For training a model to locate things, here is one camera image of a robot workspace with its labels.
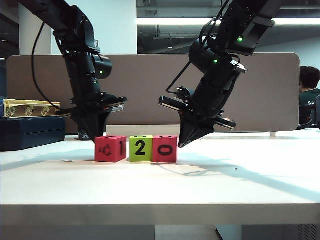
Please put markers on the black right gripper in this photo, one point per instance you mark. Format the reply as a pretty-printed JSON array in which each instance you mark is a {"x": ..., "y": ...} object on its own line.
[{"x": 205, "y": 112}]

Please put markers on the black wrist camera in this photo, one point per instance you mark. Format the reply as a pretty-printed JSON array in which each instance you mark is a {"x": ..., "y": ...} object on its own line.
[
  {"x": 115, "y": 100},
  {"x": 184, "y": 92}
]

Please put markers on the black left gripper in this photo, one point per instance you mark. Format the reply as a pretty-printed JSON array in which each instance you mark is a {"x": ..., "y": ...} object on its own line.
[{"x": 87, "y": 107}]

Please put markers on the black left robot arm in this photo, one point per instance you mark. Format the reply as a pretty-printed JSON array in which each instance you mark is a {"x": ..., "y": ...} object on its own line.
[{"x": 80, "y": 62}]

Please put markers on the grey table leg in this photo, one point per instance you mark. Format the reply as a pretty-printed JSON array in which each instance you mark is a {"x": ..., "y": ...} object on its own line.
[{"x": 228, "y": 232}]

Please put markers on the seated person dark shirt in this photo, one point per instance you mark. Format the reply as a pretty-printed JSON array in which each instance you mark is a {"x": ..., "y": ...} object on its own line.
[{"x": 308, "y": 97}]

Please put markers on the red foam block O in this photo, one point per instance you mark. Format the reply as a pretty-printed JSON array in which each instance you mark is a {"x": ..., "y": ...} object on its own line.
[{"x": 165, "y": 150}]

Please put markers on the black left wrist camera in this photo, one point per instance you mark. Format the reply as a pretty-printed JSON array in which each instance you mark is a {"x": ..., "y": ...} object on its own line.
[{"x": 115, "y": 100}]

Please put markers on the beige divider foot bracket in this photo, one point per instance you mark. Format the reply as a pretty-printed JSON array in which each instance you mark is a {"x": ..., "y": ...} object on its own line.
[{"x": 272, "y": 134}]

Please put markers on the green foam block 2 H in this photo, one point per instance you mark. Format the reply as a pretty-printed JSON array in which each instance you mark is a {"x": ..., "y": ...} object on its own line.
[{"x": 141, "y": 150}]

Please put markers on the dark perforated under-desk panel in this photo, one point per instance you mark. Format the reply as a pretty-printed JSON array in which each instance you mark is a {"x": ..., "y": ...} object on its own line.
[{"x": 280, "y": 232}]

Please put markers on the black mug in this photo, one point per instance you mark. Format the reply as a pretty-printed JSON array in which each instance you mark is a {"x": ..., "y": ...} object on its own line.
[{"x": 83, "y": 135}]

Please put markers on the silver wall switch plate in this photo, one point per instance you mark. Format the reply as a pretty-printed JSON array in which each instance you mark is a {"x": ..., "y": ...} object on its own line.
[{"x": 96, "y": 43}]

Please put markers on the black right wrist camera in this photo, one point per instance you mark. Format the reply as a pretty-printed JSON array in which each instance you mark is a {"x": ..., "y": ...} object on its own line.
[{"x": 184, "y": 92}]

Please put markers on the yellow brown printed cardboard box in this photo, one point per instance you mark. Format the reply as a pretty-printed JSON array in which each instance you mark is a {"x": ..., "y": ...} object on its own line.
[{"x": 22, "y": 110}]

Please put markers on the red foam block T Y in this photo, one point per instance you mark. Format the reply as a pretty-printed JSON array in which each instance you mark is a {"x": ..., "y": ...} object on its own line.
[{"x": 107, "y": 150}]

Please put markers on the dark plain under-desk panel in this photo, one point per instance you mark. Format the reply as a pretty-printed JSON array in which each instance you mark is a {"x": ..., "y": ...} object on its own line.
[{"x": 75, "y": 232}]

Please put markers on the black office chair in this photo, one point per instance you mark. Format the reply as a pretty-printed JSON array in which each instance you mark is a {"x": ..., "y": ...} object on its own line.
[{"x": 317, "y": 110}]

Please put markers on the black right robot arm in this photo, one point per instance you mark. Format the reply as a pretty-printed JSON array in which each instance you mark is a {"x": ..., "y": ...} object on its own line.
[{"x": 217, "y": 75}]

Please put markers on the dark blue plastic case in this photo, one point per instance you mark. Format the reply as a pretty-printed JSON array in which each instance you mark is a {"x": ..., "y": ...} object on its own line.
[{"x": 30, "y": 135}]

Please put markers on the brown desk divider panel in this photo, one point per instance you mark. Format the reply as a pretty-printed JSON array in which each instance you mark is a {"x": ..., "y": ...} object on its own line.
[{"x": 150, "y": 95}]

